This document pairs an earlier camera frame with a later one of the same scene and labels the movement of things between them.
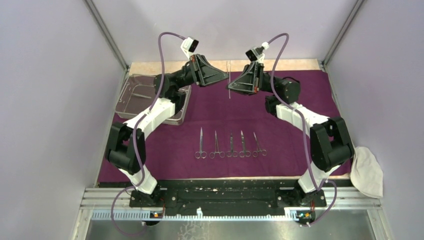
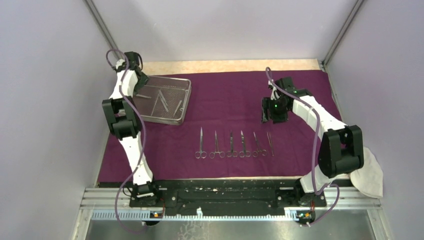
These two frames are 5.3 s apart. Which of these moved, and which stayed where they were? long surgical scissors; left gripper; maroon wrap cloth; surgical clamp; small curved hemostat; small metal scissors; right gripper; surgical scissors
Moved: right gripper; left gripper
Stayed: surgical clamp; surgical scissors; maroon wrap cloth; small metal scissors; small curved hemostat; long surgical scissors
